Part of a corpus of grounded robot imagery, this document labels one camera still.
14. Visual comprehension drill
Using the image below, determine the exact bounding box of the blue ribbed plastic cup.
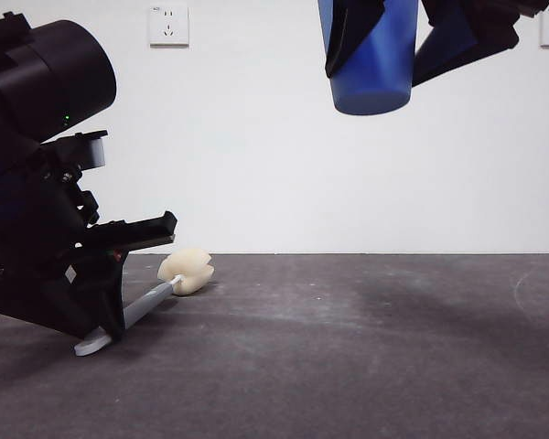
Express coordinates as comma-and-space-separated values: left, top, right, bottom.
317, 0, 420, 116

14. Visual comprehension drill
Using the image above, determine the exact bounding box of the grey-handled sponge cup brush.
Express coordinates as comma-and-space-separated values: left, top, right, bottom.
74, 246, 215, 357

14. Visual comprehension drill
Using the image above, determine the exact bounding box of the pale grey left wrist camera box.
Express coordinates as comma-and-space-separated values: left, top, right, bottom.
75, 130, 109, 169

